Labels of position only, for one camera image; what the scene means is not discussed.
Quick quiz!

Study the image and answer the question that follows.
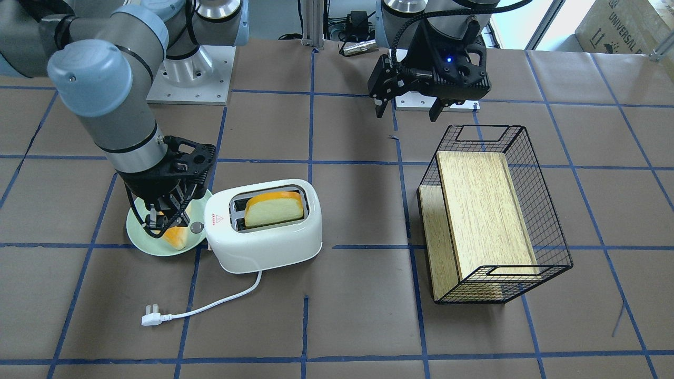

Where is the yellow bread slice in toaster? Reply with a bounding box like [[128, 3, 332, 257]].
[[244, 191, 305, 228]]

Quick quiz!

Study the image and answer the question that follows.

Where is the yellow bread slice on plate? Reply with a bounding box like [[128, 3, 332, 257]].
[[160, 226, 191, 250]]

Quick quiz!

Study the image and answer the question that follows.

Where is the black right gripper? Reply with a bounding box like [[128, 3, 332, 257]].
[[120, 136, 216, 239]]

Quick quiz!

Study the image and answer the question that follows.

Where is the white toaster power cord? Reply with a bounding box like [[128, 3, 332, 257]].
[[141, 270, 263, 327]]

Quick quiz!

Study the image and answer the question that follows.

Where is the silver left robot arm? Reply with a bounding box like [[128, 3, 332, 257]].
[[368, 1, 499, 122]]

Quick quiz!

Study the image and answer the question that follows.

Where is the white two-slot toaster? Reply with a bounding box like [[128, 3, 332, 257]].
[[203, 179, 323, 274]]

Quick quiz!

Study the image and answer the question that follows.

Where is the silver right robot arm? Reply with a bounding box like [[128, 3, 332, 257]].
[[2, 1, 250, 239]]

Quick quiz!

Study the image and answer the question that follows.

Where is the light green plate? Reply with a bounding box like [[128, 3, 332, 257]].
[[126, 189, 213, 257]]

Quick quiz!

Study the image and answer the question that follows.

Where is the black wire basket wooden base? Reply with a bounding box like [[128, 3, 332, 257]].
[[418, 125, 573, 304]]

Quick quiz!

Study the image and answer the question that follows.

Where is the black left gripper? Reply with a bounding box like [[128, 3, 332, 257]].
[[368, 21, 491, 122]]

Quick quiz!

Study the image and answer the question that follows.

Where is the cardboard box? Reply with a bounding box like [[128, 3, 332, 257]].
[[575, 1, 673, 54]]

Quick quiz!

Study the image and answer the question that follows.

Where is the aluminium frame post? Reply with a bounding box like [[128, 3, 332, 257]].
[[300, 0, 326, 51]]

